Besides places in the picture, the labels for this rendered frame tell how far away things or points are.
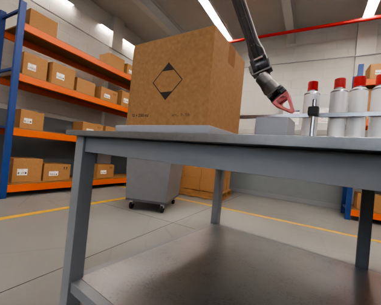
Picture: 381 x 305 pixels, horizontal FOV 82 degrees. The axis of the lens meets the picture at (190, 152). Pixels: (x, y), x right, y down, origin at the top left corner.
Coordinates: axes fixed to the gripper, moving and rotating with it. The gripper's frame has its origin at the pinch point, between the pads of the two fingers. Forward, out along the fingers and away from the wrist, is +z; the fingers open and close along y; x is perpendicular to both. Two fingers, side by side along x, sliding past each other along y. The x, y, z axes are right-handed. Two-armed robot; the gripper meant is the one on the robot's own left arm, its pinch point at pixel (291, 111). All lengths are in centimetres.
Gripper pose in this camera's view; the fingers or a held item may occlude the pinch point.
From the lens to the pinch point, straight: 93.7
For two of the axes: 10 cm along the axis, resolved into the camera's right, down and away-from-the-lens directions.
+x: -6.8, 6.0, 4.3
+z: 4.5, 8.0, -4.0
